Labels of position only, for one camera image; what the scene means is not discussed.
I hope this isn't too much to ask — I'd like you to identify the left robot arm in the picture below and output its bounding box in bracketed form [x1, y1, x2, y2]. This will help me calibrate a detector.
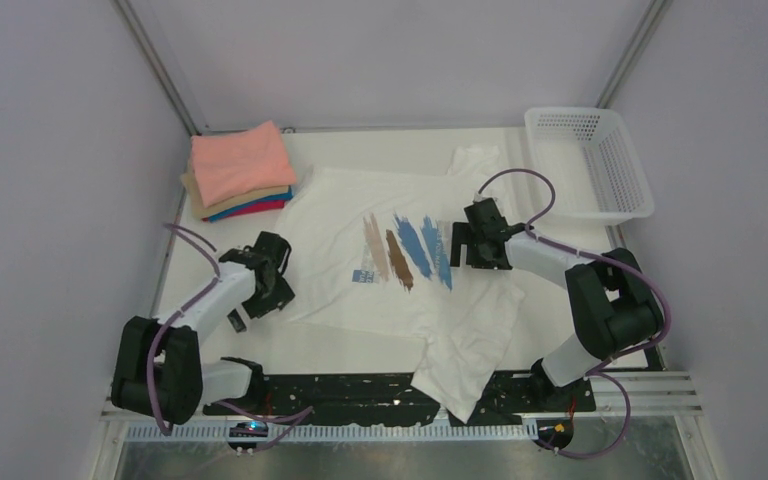
[110, 226, 295, 434]

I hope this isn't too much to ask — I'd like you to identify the white plastic laundry basket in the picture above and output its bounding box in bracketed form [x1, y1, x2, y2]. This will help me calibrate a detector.
[524, 107, 655, 227]

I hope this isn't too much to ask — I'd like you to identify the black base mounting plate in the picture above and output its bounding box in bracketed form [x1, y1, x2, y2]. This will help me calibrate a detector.
[203, 370, 596, 427]

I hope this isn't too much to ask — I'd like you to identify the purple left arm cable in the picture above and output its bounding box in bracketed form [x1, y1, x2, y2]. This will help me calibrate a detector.
[145, 223, 314, 455]

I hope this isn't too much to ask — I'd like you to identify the aluminium frame rail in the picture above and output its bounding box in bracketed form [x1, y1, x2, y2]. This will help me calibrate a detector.
[112, 0, 206, 135]

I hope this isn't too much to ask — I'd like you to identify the folded pink t-shirt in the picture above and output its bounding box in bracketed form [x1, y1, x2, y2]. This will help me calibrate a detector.
[190, 121, 297, 206]

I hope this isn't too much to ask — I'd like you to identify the white printed t-shirt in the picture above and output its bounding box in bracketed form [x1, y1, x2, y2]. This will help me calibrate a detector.
[276, 145, 526, 421]

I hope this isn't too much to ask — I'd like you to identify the folded magenta t-shirt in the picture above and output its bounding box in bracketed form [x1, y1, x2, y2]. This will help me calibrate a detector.
[224, 199, 287, 218]

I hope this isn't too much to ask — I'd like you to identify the folded tan t-shirt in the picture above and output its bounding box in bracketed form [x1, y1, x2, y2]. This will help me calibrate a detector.
[180, 166, 292, 219]

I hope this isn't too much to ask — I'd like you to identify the white slotted cable duct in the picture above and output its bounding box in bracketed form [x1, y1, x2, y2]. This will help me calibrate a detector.
[125, 421, 538, 443]

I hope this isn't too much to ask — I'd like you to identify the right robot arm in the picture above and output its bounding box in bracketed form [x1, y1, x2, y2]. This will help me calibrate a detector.
[450, 199, 666, 411]

